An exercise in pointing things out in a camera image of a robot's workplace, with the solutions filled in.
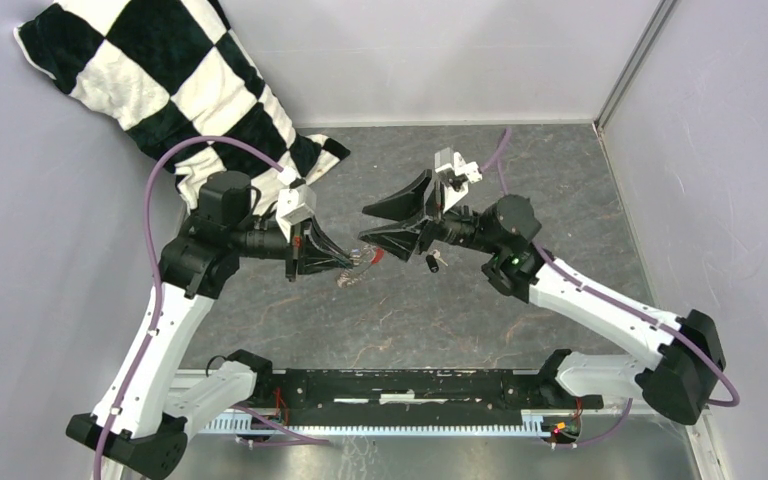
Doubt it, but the toothed cable duct strip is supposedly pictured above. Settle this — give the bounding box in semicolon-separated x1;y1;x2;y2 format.
199;410;568;439

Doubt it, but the aluminium frame rail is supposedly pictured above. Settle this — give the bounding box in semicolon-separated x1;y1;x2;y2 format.
158;368;711;425

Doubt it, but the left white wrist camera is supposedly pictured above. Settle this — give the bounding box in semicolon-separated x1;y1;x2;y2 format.
275;184;317;241

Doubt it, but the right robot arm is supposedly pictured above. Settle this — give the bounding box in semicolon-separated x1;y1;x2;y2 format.
359;170;739;425

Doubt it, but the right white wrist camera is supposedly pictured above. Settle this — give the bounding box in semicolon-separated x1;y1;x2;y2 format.
434;147;483;212

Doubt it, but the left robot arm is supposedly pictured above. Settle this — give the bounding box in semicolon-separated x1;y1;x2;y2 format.
66;171;351;479

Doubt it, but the black white checkered cloth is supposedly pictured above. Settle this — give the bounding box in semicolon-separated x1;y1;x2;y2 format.
14;0;349;210

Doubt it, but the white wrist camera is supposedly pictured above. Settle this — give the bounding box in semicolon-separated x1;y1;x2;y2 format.
434;147;483;212
275;184;317;241

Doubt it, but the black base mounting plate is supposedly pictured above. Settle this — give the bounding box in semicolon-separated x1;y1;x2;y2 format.
243;369;604;427

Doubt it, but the keyring loop with red tag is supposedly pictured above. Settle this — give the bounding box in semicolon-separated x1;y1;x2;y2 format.
336;244;385;289

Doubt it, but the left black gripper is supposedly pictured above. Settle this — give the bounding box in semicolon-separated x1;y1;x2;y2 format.
231;215;354;283

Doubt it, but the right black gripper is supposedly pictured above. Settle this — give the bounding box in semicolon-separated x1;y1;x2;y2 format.
358;169;502;264

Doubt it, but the key with black head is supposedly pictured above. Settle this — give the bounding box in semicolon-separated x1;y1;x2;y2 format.
425;249;448;273

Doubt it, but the corner aluminium profile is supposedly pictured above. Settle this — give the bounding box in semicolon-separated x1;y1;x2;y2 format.
593;0;679;135

